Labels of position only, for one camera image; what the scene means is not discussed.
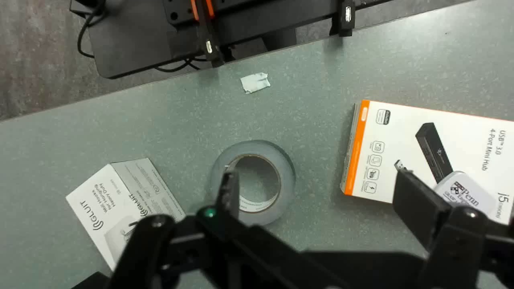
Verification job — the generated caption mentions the black mounting rail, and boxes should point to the black mounting rail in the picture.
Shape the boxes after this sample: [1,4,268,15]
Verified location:
[160,0,393,33]

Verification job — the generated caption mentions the orange white USB hub box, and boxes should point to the orange white USB hub box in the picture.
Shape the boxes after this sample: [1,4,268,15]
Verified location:
[338,99,514,227]

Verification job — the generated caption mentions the small white tape scrap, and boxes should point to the small white tape scrap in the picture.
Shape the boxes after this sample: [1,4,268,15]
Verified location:
[239,71,273,97]

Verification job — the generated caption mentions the thin black cable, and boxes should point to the thin black cable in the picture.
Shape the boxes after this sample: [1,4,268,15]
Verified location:
[67,0,109,60]

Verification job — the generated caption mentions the black orange bar clamp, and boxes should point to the black orange bar clamp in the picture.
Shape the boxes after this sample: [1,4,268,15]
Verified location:
[332,0,358,39]
[187,0,228,70]

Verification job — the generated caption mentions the grey masking tape roll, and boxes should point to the grey masking tape roll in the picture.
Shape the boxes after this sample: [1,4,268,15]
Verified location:
[207,140,297,229]

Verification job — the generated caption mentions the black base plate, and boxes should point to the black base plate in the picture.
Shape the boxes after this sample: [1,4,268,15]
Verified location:
[86,0,298,81]

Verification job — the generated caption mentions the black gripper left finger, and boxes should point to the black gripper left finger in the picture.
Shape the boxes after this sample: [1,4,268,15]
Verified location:
[213,164,242,222]

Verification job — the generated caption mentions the white cardboard product box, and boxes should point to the white cardboard product box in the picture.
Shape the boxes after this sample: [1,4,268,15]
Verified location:
[64,158,187,274]

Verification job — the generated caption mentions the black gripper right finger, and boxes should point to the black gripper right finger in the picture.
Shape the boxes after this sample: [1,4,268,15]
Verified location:
[391,158,454,251]

